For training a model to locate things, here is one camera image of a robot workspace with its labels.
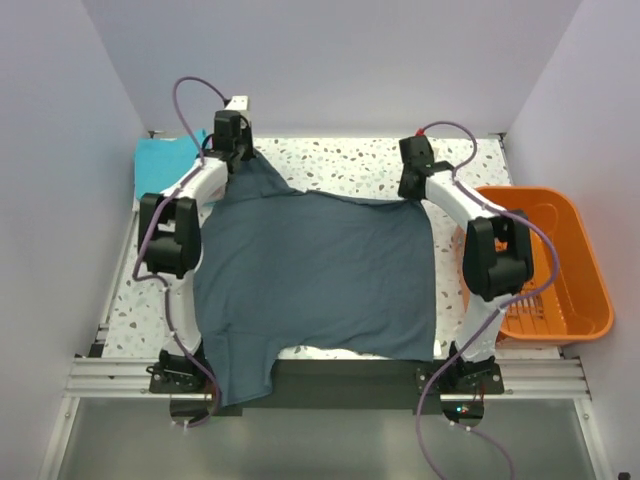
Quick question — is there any slate blue t-shirt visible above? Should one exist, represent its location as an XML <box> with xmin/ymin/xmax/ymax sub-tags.
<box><xmin>194</xmin><ymin>156</ymin><xmax>436</xmax><ymax>405</ymax></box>

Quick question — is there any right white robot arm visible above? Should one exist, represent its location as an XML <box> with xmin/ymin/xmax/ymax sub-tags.
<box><xmin>398</xmin><ymin>135</ymin><xmax>534</xmax><ymax>393</ymax></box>

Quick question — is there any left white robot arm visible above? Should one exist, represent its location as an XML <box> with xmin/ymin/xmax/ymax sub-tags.
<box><xmin>133</xmin><ymin>104</ymin><xmax>254</xmax><ymax>392</ymax></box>

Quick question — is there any teal folded t-shirt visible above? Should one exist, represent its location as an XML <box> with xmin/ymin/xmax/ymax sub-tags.
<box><xmin>134</xmin><ymin>135</ymin><xmax>199</xmax><ymax>200</ymax></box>

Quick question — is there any orange plastic basket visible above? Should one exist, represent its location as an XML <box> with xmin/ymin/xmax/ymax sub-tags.
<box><xmin>453</xmin><ymin>186</ymin><xmax>614</xmax><ymax>347</ymax></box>

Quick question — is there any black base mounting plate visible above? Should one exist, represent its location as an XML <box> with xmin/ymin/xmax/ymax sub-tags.
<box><xmin>147</xmin><ymin>358</ymin><xmax>505</xmax><ymax>416</ymax></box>

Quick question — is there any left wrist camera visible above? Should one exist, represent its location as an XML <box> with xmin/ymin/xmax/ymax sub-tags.
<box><xmin>224</xmin><ymin>95</ymin><xmax>251</xmax><ymax>121</ymax></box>

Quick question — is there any aluminium front rail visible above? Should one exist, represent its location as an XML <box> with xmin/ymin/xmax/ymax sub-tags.
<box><xmin>64</xmin><ymin>358</ymin><xmax>590</xmax><ymax>400</ymax></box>

